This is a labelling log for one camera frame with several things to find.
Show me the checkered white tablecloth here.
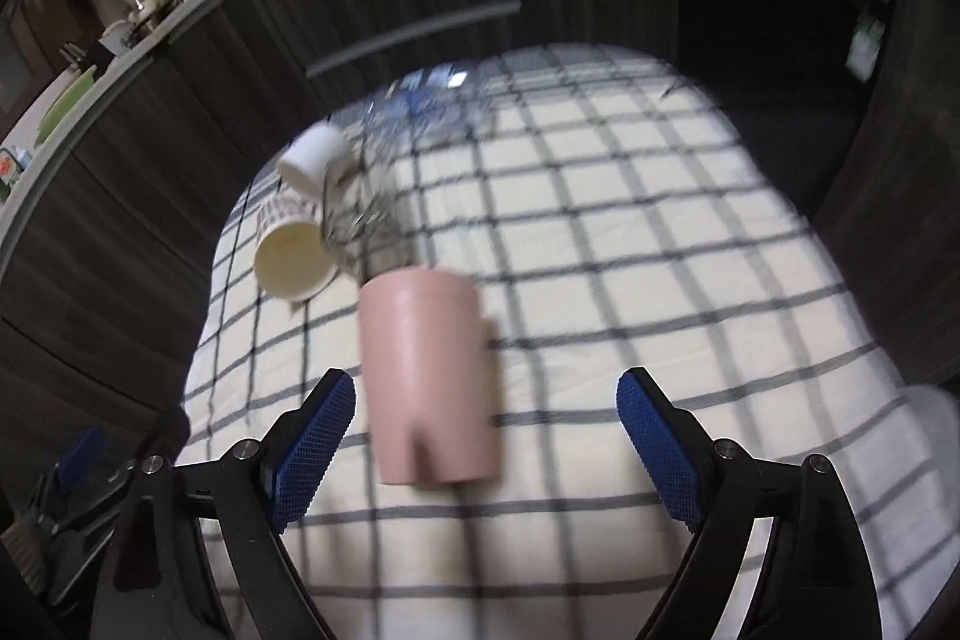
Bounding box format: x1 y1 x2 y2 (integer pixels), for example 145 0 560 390
175 42 959 640

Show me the smoky clear glass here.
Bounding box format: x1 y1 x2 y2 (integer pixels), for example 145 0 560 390
320 156 415 286

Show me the pink ceramic cup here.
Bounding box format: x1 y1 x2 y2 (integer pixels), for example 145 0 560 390
358 266 500 486

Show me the green plate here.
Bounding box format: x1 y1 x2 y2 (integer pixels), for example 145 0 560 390
36 67 96 146

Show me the grey cabinet handle bar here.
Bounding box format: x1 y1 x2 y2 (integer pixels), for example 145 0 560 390
304 0 523 80

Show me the white paper cup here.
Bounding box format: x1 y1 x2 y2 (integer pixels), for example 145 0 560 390
275 122 355 200

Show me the patterned paper cup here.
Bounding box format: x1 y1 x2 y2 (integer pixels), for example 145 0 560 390
254 191 337 302

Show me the green white sticker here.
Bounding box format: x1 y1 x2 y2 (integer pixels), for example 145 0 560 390
846 13 885 83

